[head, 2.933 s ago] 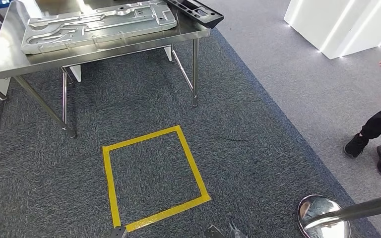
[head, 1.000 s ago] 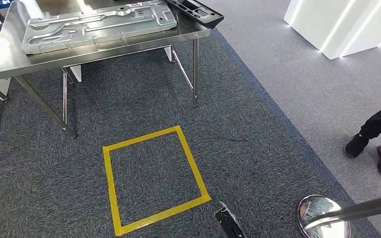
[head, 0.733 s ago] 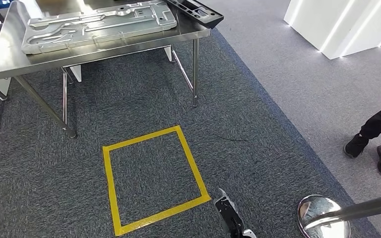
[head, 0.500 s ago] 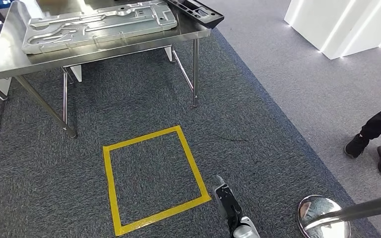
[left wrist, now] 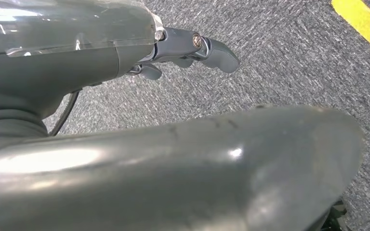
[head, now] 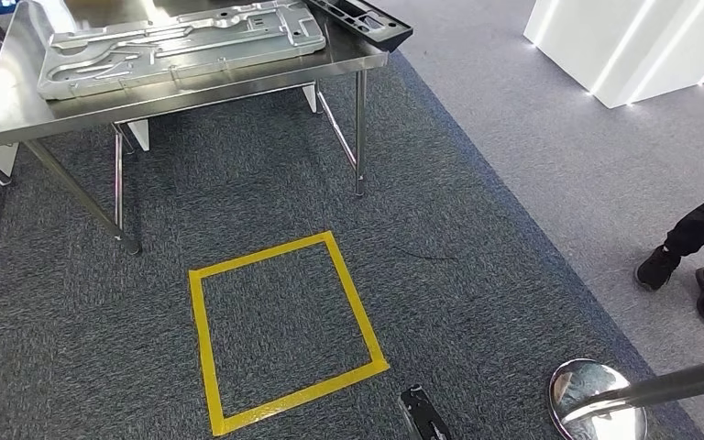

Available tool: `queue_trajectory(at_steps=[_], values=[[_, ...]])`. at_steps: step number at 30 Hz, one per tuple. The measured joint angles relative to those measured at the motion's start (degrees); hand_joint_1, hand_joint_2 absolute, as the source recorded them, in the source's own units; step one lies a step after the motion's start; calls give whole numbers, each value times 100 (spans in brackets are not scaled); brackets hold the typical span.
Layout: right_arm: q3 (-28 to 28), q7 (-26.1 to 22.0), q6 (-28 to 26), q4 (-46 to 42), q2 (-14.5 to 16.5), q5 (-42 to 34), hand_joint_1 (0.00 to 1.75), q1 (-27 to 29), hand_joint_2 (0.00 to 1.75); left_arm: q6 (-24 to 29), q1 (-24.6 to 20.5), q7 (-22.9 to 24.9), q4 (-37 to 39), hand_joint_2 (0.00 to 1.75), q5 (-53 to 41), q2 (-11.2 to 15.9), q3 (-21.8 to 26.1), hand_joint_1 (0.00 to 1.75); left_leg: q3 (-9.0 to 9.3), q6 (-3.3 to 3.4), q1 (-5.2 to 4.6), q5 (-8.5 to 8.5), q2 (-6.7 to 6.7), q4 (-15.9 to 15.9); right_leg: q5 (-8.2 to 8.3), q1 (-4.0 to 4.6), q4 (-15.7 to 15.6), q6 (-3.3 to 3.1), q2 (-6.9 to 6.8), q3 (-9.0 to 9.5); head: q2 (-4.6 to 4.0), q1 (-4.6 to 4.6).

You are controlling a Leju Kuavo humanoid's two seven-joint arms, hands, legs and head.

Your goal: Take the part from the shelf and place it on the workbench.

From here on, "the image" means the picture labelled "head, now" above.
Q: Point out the black plastic plate frame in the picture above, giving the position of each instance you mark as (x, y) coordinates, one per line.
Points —
(382, 30)

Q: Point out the stainless steel workbench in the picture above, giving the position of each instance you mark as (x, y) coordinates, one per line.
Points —
(12, 109)

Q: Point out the white support block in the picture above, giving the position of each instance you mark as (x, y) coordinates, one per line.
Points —
(309, 99)
(139, 135)

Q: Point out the grey stamped metal panel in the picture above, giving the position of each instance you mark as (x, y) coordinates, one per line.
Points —
(176, 51)

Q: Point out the white lit display counter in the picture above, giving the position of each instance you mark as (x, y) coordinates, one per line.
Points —
(601, 48)

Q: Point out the chrome stanchion post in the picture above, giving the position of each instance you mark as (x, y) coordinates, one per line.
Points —
(589, 395)

